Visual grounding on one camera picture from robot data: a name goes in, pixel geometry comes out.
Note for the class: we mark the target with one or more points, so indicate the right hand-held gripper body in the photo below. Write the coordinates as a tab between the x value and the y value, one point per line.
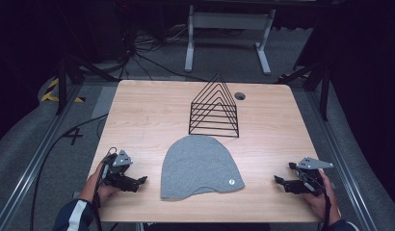
309	174

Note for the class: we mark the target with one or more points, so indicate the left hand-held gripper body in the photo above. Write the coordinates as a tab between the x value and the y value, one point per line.
119	166

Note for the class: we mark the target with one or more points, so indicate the grey knit beanie hat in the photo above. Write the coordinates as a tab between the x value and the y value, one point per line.
198	166

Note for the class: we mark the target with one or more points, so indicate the person's left hand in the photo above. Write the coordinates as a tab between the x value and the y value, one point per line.
104	189

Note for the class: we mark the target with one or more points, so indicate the person's right hand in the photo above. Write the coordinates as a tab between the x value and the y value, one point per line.
324	205

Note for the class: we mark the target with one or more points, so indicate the black metal stand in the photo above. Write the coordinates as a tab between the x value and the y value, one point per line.
62	86
324	93

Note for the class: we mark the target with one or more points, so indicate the yellow black hazard tape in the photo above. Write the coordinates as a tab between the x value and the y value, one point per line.
51	93

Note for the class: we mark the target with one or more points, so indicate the aluminium floor rail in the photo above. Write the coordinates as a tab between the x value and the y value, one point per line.
31	166
343	160

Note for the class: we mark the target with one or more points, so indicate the white metal desk frame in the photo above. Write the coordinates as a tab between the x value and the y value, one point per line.
229	20

